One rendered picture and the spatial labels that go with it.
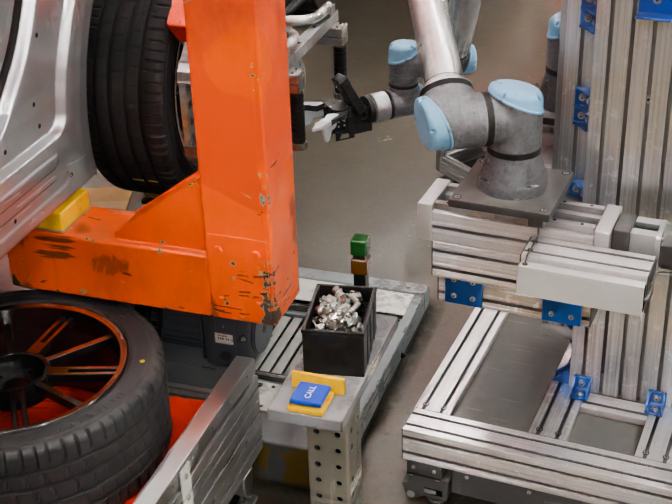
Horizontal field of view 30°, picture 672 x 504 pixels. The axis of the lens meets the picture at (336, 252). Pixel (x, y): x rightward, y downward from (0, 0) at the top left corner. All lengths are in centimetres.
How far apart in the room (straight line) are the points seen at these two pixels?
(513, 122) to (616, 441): 83
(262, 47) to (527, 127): 58
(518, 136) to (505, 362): 80
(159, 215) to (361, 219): 165
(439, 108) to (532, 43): 342
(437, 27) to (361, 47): 324
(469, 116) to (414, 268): 151
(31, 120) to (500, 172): 103
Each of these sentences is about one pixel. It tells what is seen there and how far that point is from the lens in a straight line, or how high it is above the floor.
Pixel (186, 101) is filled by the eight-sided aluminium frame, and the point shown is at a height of 89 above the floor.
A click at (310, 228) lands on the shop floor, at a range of 433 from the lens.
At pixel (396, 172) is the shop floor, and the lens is 471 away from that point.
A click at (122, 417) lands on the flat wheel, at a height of 49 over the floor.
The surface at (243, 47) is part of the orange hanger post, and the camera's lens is 255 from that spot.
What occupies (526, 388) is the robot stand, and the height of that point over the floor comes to 21.
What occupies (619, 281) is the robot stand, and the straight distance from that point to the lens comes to 261.
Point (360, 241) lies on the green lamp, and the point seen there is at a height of 66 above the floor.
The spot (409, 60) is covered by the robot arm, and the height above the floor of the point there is 93.
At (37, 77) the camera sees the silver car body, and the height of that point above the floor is 105.
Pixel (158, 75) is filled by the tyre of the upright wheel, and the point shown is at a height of 96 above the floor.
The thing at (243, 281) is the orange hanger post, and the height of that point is 63.
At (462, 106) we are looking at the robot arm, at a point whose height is 103.
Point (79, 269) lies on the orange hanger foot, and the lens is 298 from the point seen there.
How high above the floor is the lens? 204
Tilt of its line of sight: 29 degrees down
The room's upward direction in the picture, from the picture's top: 2 degrees counter-clockwise
